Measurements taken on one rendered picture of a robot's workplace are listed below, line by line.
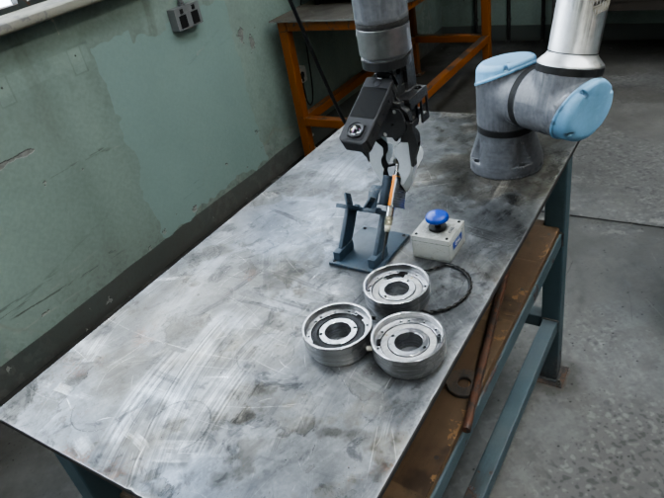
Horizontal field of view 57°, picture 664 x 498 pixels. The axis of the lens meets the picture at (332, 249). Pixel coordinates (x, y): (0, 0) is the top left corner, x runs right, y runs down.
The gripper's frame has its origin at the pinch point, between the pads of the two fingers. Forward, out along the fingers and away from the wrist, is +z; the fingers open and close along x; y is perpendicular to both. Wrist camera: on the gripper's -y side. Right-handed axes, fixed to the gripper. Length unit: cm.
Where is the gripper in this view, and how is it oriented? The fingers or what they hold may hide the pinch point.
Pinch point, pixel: (394, 185)
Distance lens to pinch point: 96.9
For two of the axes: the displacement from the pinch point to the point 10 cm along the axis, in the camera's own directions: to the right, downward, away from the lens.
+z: 1.7, 8.2, 5.4
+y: 5.3, -5.4, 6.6
